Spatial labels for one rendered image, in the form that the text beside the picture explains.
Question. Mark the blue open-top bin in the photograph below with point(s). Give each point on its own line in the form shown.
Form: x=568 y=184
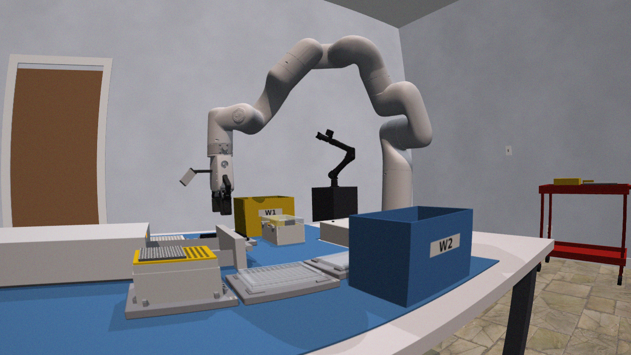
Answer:
x=407 y=255

